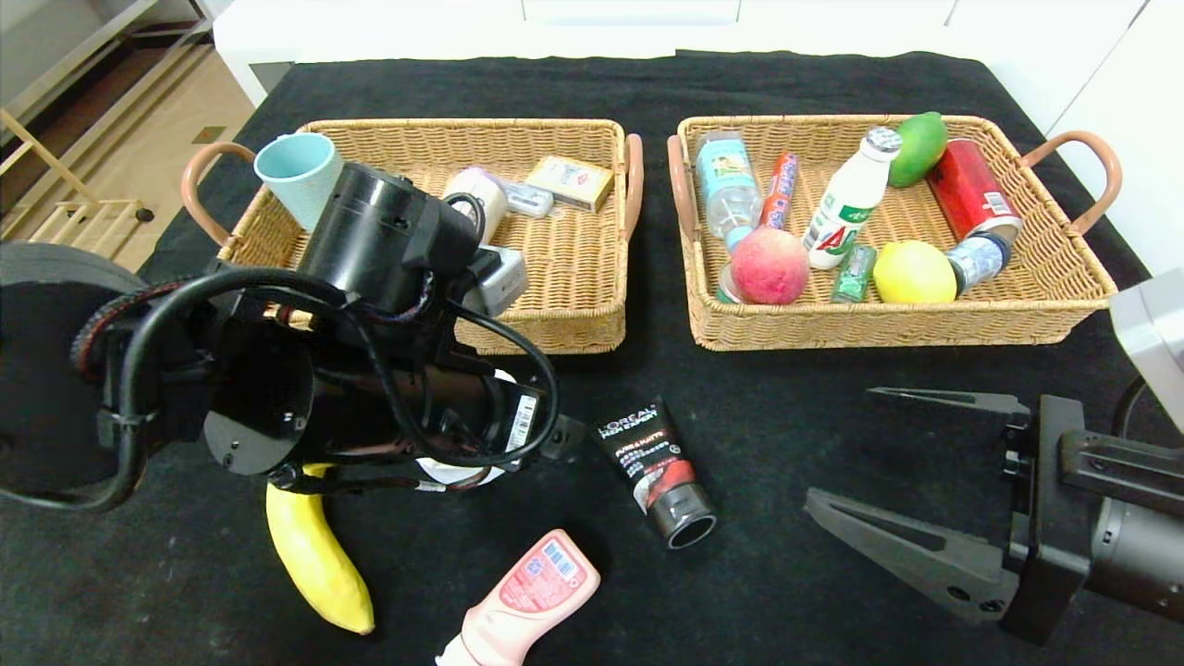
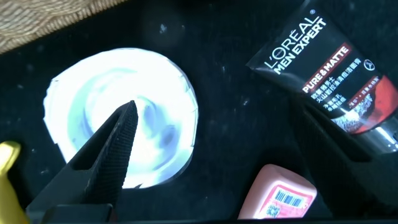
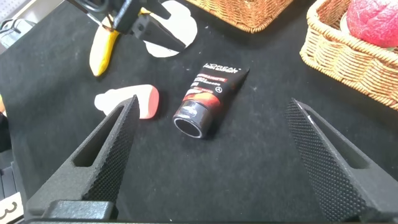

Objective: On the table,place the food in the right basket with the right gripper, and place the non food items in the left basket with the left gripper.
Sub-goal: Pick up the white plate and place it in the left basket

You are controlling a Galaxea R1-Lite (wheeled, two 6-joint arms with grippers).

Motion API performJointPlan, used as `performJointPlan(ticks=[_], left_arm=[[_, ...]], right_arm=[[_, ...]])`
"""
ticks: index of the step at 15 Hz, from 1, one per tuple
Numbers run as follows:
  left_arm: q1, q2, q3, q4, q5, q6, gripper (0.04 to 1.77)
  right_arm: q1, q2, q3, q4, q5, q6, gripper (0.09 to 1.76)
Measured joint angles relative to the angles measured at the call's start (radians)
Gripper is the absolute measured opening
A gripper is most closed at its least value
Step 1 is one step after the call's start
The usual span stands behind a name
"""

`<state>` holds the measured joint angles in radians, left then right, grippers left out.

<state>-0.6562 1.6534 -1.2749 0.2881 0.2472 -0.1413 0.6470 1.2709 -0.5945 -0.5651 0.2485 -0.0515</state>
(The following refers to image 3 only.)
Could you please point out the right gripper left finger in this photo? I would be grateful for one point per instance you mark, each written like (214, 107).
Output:
(102, 161)

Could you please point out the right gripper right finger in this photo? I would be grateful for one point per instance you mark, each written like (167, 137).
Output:
(326, 168)

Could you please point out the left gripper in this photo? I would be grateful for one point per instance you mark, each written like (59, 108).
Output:
(124, 12)

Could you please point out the white round plastic container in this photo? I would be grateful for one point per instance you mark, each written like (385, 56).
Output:
(183, 21)

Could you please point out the pink squeeze bottle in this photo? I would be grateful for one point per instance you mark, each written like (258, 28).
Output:
(146, 99)

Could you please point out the pink red peach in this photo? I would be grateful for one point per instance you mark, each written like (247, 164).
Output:
(373, 21)

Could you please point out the wicker basket holding household items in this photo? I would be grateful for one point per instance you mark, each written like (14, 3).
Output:
(245, 14)

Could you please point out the wicker basket holding food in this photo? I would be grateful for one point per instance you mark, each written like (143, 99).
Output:
(342, 62)

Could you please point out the yellow banana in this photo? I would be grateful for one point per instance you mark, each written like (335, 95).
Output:
(102, 53)

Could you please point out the black face wash tube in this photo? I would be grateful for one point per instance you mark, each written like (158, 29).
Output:
(214, 90)

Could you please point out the white number label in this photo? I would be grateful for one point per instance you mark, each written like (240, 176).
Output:
(11, 211)

